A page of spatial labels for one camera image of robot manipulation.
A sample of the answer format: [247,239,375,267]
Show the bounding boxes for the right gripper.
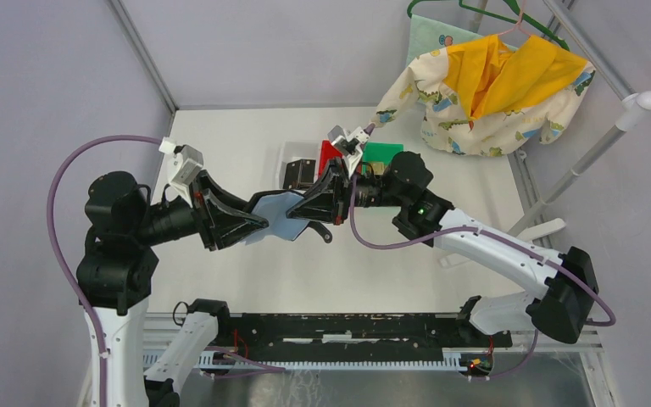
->
[287,156,407,226]

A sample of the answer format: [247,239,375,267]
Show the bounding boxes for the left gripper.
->
[134,165,270,247]

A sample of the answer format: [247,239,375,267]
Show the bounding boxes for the black leather card holder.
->
[244,191,332,245]

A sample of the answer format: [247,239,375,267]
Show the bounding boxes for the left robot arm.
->
[76,171,269,406]

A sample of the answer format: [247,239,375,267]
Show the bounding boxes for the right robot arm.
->
[286,152,603,346]

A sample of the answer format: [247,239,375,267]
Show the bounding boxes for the cards in green bin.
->
[365,162,387,176]

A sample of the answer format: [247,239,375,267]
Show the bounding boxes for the red plastic bin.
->
[317,140,342,178]

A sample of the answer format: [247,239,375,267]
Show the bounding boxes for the white plastic bin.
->
[275,141,320,192]

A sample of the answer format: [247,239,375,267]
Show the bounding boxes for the green plastic bin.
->
[361,142,403,174]

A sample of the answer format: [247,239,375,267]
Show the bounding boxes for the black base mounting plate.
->
[211,313,513,362]

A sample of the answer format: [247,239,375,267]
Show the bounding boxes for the yellow cream children's jacket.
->
[371,35,597,157]

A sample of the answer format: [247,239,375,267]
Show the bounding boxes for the light green towel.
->
[403,14,523,110]

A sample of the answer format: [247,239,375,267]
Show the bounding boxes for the pink clothes hanger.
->
[498,0,532,37]

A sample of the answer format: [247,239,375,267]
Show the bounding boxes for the green clothes hanger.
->
[405,0,576,54]

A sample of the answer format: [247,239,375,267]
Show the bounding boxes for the white clothes rack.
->
[437,0,651,270]

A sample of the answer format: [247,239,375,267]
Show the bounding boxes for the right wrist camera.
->
[327,123,375,176]

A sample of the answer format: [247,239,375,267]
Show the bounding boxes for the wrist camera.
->
[167,145,203,204]
[327,123,375,176]

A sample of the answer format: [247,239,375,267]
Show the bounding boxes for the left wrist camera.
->
[167,145,203,204]

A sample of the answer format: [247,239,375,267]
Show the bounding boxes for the white cable tray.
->
[195,351,492,376]

